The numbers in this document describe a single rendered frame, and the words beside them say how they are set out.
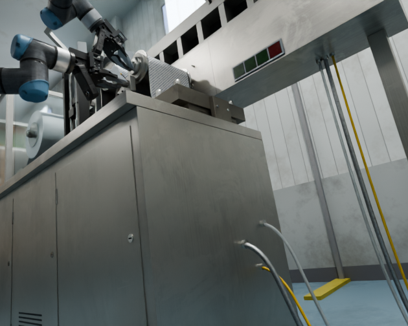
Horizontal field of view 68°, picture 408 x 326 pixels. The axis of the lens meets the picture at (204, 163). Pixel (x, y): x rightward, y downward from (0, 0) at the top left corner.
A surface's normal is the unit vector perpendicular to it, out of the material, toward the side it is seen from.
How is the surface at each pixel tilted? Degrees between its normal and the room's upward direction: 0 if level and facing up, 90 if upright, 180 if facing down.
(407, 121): 90
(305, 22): 90
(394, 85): 90
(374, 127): 90
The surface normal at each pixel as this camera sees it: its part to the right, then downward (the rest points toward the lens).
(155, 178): 0.72, -0.28
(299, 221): -0.66, -0.10
